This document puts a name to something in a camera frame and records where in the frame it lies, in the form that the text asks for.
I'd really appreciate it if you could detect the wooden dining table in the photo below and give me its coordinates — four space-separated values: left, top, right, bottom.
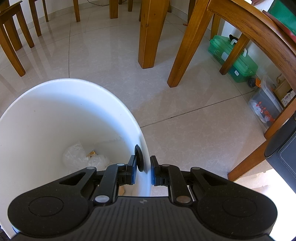
138 0 170 69

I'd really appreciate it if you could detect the green paper bag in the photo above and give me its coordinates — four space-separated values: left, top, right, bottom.
268 0 296 26

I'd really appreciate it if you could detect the cardboard box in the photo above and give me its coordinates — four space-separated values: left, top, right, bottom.
273 74 296 108

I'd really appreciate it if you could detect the black round knob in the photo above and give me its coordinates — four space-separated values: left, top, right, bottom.
134 145 145 172

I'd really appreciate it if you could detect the green plastic toolbox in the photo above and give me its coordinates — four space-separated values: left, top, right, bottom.
208 35 258 83

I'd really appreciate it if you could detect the dark red flat case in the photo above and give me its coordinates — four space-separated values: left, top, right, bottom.
262 9 296 42

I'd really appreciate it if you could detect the clear plastic bag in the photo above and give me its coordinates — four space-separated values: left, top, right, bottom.
63 144 87 168

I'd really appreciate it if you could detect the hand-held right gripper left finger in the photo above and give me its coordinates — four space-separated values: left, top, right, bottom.
59 155 137 206

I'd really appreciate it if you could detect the clear plastic storage box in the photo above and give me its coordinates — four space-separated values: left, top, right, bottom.
248 75 284 133

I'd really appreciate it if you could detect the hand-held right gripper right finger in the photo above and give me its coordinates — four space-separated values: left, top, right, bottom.
150 156 233 205

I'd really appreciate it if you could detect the white plastic bin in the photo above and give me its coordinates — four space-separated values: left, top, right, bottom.
0 78 152 239

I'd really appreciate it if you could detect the black and orange object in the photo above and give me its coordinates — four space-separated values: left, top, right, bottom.
248 77 262 88

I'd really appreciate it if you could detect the black handbag with chain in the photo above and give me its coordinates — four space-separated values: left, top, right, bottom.
264 116 296 194

